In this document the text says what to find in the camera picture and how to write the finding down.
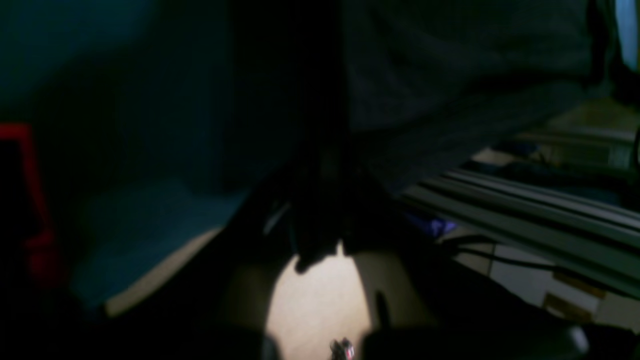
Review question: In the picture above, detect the blue table cloth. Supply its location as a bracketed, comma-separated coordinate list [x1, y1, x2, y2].
[1, 0, 247, 310]

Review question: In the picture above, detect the aluminium frame rail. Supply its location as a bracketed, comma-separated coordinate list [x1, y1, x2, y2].
[399, 170, 640, 298]

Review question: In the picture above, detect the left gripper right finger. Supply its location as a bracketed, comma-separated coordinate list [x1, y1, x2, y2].
[343, 173, 639, 360]

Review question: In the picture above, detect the black T-shirt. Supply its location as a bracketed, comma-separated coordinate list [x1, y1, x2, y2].
[223, 0, 620, 194]

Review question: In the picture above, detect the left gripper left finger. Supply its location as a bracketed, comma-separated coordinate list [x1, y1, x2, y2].
[105, 165, 321, 360]

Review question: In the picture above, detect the orange black clamp upper right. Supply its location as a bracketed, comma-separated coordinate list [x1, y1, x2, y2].
[0, 123, 66, 289]

